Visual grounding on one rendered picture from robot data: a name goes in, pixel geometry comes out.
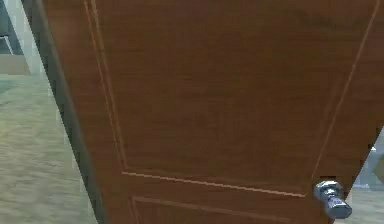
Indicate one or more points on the brown wooden room door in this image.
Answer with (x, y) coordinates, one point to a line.
(216, 100)

